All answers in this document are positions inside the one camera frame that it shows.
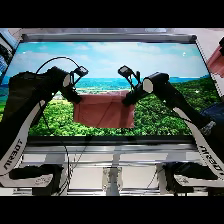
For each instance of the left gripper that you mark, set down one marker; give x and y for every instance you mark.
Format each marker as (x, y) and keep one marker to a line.
(71, 95)

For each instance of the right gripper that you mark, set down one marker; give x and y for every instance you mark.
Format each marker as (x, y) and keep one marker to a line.
(132, 97)

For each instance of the pink garment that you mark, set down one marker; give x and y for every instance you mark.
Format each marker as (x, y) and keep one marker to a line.
(103, 111)

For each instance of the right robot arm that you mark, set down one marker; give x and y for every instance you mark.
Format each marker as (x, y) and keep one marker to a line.
(173, 95)

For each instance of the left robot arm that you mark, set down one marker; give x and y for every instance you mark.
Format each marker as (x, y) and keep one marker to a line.
(23, 100)

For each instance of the dark blue garment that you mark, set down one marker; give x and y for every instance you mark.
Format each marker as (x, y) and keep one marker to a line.
(215, 115)

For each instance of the red garment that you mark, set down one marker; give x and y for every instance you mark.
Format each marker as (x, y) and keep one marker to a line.
(217, 61)

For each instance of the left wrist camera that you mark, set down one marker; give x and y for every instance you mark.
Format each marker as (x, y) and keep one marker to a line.
(81, 71)

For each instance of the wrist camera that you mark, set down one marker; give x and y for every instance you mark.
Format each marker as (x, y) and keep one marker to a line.
(81, 71)
(125, 71)

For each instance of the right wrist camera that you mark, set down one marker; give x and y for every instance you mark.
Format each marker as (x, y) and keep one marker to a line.
(125, 71)

